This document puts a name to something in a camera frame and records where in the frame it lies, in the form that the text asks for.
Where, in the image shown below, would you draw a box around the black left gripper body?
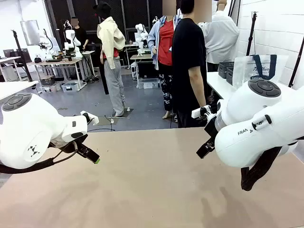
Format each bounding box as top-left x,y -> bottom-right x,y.
50,136 -> 84,154

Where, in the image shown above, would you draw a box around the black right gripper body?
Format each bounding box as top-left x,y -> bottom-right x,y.
204,118 -> 218,144

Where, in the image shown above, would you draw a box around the translucent shopping bag navy handles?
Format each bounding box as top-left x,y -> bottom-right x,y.
232,54 -> 289,90

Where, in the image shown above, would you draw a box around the person's right forearm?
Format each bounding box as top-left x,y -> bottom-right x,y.
188,68 -> 207,109

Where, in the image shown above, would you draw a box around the metal floor plate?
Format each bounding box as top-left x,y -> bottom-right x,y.
93,115 -> 120,126

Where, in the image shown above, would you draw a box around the white side table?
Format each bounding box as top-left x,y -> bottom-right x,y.
206,71 -> 238,101

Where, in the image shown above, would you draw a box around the mannequin stand base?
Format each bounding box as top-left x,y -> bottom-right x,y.
107,107 -> 134,120

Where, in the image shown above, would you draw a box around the clear plastic storage box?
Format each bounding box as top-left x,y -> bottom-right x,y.
137,77 -> 160,90
61,81 -> 80,93

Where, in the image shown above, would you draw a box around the dark storage box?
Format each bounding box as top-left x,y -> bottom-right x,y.
38,75 -> 57,86

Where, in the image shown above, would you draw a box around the wood-top table white legs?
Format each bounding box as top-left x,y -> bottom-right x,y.
27,57 -> 89,92

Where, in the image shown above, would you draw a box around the person in black T-shirt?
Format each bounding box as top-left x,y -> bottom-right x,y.
171,0 -> 213,129

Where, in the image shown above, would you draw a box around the black cabinet under table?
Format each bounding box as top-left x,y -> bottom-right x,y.
137,62 -> 160,79

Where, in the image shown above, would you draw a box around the person in red top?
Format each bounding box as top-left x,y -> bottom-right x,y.
147,0 -> 181,120

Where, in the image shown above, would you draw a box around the small wood-top table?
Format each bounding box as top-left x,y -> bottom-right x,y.
130,54 -> 153,80

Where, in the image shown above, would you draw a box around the black monitor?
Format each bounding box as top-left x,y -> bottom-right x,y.
15,48 -> 32,63

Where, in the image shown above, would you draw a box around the background person in black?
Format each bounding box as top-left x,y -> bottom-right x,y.
70,17 -> 90,52

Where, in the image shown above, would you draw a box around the mannequin with beige jacket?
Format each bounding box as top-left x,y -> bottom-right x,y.
92,0 -> 126,117

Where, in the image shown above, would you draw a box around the small white background robot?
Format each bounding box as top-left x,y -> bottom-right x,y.
134,23 -> 149,57

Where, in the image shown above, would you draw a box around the grey standing panel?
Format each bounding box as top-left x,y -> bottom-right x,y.
19,19 -> 40,46

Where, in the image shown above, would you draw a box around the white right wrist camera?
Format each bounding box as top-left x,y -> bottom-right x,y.
191,105 -> 212,120

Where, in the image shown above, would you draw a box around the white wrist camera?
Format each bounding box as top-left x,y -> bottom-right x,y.
191,105 -> 212,120
80,110 -> 99,126

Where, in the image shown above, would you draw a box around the black floor cable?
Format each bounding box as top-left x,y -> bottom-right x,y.
87,114 -> 117,133

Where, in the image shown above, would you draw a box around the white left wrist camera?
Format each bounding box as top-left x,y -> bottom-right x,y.
80,110 -> 99,126

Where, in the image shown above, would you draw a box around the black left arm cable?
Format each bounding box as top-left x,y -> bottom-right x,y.
0,142 -> 79,174

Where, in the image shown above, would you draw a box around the black tripod with camera head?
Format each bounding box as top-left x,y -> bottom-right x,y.
245,10 -> 260,57

